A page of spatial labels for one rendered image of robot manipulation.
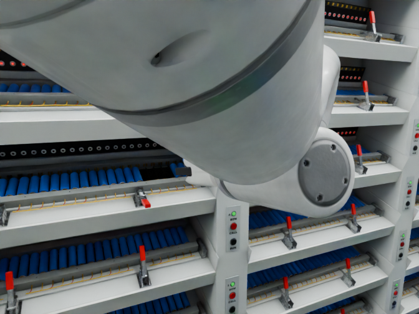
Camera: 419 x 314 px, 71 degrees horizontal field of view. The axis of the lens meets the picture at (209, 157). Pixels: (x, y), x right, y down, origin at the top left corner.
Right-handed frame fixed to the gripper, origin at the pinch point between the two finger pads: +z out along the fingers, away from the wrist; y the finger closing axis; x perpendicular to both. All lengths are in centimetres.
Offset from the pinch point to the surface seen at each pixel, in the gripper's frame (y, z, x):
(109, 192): 15.1, 18.1, 4.5
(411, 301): -101, 30, 64
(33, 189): 30.0, 21.0, 2.2
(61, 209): 24.8, 17.1, 6.8
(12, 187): 34.2, 22.3, 1.4
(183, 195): -1.5, 16.5, 7.0
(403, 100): -79, 13, -16
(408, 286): -104, 33, 60
